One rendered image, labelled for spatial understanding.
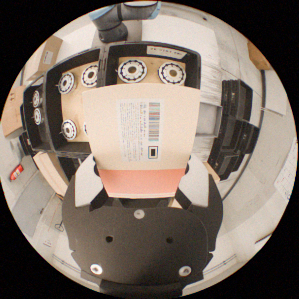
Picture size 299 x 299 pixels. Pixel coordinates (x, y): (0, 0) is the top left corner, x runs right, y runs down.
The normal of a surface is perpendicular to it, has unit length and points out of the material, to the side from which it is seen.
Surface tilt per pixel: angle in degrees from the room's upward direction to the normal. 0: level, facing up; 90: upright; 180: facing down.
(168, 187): 0
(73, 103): 0
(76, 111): 0
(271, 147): 90
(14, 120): 77
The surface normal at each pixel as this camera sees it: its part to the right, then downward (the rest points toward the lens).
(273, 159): -1.00, 0.01
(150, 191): 0.04, 0.48
